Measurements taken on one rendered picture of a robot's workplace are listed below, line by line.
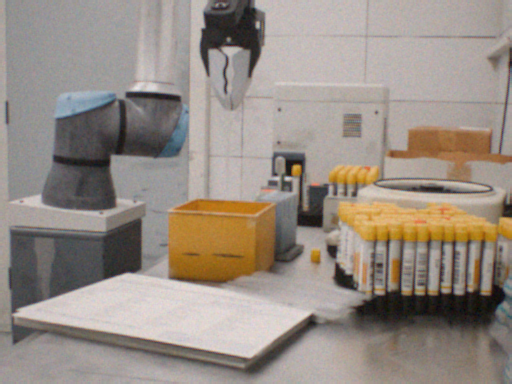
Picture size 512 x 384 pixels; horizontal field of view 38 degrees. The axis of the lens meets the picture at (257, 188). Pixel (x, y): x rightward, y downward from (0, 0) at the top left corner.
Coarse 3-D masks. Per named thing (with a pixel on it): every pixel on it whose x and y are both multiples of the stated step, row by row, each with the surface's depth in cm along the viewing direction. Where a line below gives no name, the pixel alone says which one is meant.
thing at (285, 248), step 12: (276, 192) 128; (288, 192) 128; (288, 204) 123; (276, 216) 120; (288, 216) 124; (276, 228) 120; (288, 228) 124; (276, 240) 120; (288, 240) 125; (276, 252) 121; (288, 252) 123
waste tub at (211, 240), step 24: (192, 216) 106; (216, 216) 105; (240, 216) 104; (264, 216) 109; (192, 240) 106; (216, 240) 105; (240, 240) 104; (264, 240) 109; (168, 264) 107; (192, 264) 106; (216, 264) 106; (240, 264) 105; (264, 264) 110
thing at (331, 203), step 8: (328, 200) 147; (336, 200) 146; (344, 200) 146; (352, 200) 146; (328, 208) 147; (336, 208) 147; (328, 216) 147; (336, 216) 147; (328, 224) 147; (336, 224) 147
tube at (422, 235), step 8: (416, 224) 92; (424, 224) 92; (416, 232) 91; (424, 232) 91; (416, 240) 92; (424, 240) 91; (416, 248) 92; (424, 248) 91; (416, 256) 92; (424, 256) 92; (416, 264) 92; (424, 264) 92; (416, 272) 92; (424, 272) 92; (416, 280) 92; (424, 280) 92; (416, 288) 92; (424, 288) 92
